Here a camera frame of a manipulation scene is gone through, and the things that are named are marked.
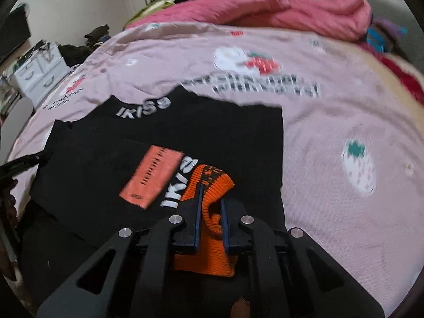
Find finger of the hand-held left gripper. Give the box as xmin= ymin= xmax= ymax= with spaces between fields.
xmin=0 ymin=154 xmax=45 ymax=181

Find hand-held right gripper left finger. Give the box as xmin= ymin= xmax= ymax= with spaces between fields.
xmin=36 ymin=182 xmax=204 ymax=318

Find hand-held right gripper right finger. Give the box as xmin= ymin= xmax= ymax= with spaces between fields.
xmin=220 ymin=199 xmax=386 ymax=318

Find black sweater with orange cuffs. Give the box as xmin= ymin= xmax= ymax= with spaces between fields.
xmin=18 ymin=84 xmax=289 ymax=318

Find pile of dark clothes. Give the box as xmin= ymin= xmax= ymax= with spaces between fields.
xmin=58 ymin=24 xmax=111 ymax=67

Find person's right hand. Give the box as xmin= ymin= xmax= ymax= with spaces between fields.
xmin=231 ymin=297 xmax=251 ymax=318

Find white drawer chest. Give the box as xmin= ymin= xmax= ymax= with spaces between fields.
xmin=13 ymin=45 xmax=70 ymax=100

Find pink strawberry print quilt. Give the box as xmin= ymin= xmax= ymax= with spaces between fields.
xmin=7 ymin=21 xmax=424 ymax=315

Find black television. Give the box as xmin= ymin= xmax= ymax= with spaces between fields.
xmin=0 ymin=7 xmax=32 ymax=63

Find black and green garments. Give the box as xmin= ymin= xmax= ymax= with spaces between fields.
xmin=139 ymin=0 xmax=176 ymax=15

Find pink comforter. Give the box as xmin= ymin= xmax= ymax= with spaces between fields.
xmin=124 ymin=0 xmax=373 ymax=42

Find red patterned blanket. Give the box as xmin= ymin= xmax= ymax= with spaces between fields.
xmin=361 ymin=41 xmax=424 ymax=103

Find striped pillow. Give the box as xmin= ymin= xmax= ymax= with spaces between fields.
xmin=366 ymin=18 xmax=408 ymax=54

